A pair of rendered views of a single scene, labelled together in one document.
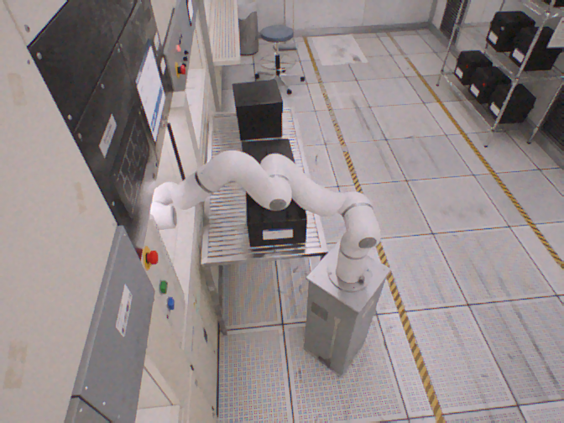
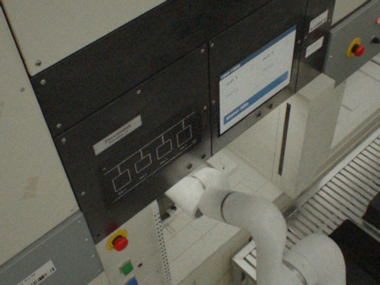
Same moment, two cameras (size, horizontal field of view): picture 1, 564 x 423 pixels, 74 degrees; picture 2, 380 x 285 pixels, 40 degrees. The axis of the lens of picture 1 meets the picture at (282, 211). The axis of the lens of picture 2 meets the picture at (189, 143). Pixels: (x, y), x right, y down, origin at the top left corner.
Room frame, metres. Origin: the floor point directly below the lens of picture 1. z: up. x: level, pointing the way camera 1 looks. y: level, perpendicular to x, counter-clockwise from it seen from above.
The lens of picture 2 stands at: (0.41, -0.32, 2.52)
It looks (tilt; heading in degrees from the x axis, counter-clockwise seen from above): 49 degrees down; 56
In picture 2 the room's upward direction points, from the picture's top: 5 degrees counter-clockwise
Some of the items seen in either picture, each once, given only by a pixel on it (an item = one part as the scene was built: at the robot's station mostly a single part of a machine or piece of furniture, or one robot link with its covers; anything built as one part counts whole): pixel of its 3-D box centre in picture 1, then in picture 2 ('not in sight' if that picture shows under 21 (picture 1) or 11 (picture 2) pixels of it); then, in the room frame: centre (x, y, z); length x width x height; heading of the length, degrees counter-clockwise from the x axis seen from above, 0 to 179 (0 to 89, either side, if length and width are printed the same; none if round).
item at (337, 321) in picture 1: (341, 314); not in sight; (0.95, -0.30, 0.38); 0.28 x 0.28 x 0.76; 50
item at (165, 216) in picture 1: (156, 217); (189, 195); (0.90, 0.44, 1.21); 0.13 x 0.09 x 0.08; 95
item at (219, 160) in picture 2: not in sight; (200, 166); (1.14, 0.71, 0.89); 0.22 x 0.21 x 0.04; 95
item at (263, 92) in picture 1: (258, 110); not in sight; (2.12, 0.14, 0.89); 0.29 x 0.29 x 0.25; 9
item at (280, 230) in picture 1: (275, 212); (350, 279); (1.25, 0.03, 0.85); 0.28 x 0.28 x 0.17; 4
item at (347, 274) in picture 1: (351, 261); not in sight; (0.95, -0.30, 0.85); 0.19 x 0.19 x 0.18
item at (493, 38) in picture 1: (509, 31); not in sight; (3.45, -2.09, 0.81); 0.30 x 0.28 x 0.26; 0
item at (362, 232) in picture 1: (359, 235); not in sight; (0.91, -0.30, 1.07); 0.19 x 0.12 x 0.24; 4
